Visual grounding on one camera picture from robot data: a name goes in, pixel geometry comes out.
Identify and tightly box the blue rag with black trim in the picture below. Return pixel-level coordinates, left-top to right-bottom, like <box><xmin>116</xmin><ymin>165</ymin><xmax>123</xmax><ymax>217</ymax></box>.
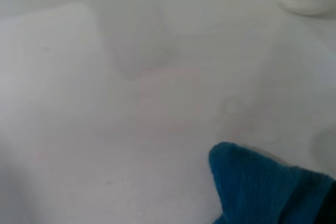
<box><xmin>208</xmin><ymin>142</ymin><xmax>336</xmax><ymax>224</ymax></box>

